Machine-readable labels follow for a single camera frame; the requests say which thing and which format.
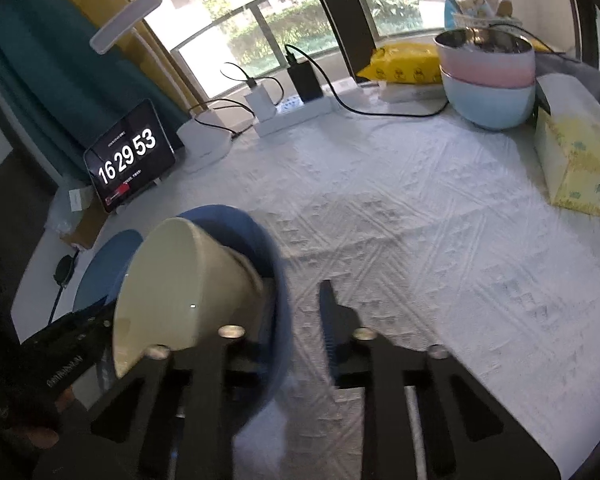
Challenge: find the cream green bowl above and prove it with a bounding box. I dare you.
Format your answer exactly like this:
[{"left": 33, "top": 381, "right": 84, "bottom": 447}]
[{"left": 112, "top": 218, "right": 264, "bottom": 377}]

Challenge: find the dark blue large bowl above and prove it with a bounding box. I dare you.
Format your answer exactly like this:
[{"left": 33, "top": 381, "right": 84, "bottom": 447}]
[{"left": 181, "top": 205, "right": 292, "bottom": 431}]

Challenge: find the light blue plate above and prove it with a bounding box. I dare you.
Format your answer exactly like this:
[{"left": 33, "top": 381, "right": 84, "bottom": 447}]
[{"left": 72, "top": 230, "right": 143, "bottom": 312}]

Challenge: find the person left hand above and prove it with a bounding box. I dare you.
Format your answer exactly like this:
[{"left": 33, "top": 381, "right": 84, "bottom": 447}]
[{"left": 14, "top": 388, "right": 76, "bottom": 450}]

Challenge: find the cardboard box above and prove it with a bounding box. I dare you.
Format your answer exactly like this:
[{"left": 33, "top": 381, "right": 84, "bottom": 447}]
[{"left": 60, "top": 202, "right": 108, "bottom": 250}]

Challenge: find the clear plastic bag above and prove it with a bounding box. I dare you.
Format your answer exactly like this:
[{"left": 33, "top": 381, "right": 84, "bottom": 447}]
[{"left": 45, "top": 180, "right": 89, "bottom": 235}]

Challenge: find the white lace tablecloth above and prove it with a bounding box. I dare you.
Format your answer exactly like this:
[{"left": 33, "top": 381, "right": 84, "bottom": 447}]
[{"left": 99, "top": 110, "right": 600, "bottom": 479}]

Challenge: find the small white box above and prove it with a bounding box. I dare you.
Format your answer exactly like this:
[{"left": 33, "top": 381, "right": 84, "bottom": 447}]
[{"left": 69, "top": 186, "right": 94, "bottom": 212}]

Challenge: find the tablet showing clock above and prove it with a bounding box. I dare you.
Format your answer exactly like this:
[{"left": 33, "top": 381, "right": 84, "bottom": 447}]
[{"left": 83, "top": 100, "right": 176, "bottom": 214}]

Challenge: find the white desk lamp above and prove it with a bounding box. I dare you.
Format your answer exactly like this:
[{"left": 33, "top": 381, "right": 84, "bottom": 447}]
[{"left": 90, "top": 0, "right": 232, "bottom": 172}]

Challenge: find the yellow tissue pack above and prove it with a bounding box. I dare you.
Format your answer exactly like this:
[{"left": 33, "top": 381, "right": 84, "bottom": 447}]
[{"left": 534, "top": 73, "right": 600, "bottom": 217}]

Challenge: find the light blue steel bowl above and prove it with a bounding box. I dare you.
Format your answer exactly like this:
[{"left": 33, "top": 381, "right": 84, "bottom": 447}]
[{"left": 441, "top": 70, "right": 536, "bottom": 131}]

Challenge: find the white phone charger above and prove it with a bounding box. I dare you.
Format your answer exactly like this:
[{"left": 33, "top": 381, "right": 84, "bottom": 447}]
[{"left": 244, "top": 82, "right": 277, "bottom": 122}]

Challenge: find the white power strip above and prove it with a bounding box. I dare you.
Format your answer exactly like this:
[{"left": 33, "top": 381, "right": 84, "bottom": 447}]
[{"left": 253, "top": 96, "right": 332, "bottom": 138}]

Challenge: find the black power adapter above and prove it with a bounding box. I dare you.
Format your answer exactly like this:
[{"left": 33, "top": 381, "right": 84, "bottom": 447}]
[{"left": 287, "top": 61, "right": 324, "bottom": 103}]

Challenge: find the grey folded cloth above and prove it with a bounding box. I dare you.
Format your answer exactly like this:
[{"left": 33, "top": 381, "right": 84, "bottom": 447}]
[{"left": 535, "top": 52, "right": 600, "bottom": 102}]

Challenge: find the yellow wet wipes pack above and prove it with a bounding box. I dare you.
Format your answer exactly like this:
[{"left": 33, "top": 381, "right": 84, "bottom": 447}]
[{"left": 356, "top": 41, "right": 442, "bottom": 84}]

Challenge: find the pink steel bowl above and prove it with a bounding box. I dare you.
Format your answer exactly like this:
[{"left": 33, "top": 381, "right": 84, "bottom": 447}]
[{"left": 434, "top": 28, "right": 535, "bottom": 89}]

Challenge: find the white storage basket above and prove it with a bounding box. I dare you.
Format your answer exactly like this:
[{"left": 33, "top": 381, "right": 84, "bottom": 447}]
[{"left": 452, "top": 13, "right": 522, "bottom": 34}]

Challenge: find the white balcony railing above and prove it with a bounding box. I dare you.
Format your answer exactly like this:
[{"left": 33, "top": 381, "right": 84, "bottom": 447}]
[{"left": 172, "top": 0, "right": 445, "bottom": 96}]

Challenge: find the black charger cable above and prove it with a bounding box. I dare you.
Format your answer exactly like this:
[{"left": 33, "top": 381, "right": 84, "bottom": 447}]
[{"left": 284, "top": 43, "right": 451, "bottom": 120}]

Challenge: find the dark window frame post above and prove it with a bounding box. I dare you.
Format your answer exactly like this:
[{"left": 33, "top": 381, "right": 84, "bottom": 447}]
[{"left": 320, "top": 0, "right": 375, "bottom": 81}]

